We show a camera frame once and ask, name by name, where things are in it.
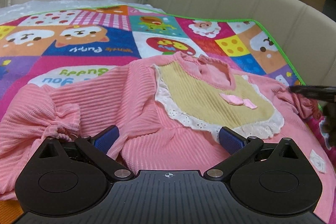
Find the pink ribbed child's top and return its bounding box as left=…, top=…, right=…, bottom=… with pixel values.
left=1, top=52, right=335, bottom=221

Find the colourful cartoon play mat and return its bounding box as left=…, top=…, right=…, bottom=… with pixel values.
left=0, top=4, right=336, bottom=224

